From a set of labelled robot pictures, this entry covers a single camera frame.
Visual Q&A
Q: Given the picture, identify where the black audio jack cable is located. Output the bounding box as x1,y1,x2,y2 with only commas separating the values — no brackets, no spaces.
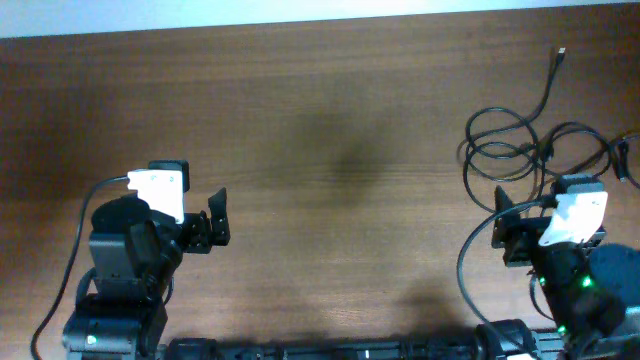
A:
461,121,631,216

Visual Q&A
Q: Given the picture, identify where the black usb cable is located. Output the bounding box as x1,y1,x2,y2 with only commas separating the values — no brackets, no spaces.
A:
456,46,640,191

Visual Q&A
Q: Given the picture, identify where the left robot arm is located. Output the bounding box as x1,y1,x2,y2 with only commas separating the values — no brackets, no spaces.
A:
63,160,231,359

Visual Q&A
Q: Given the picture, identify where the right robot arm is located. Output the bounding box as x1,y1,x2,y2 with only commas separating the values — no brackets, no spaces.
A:
490,174,639,359

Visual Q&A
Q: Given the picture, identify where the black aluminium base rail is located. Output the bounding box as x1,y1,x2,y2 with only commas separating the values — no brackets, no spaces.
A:
155,320,565,360

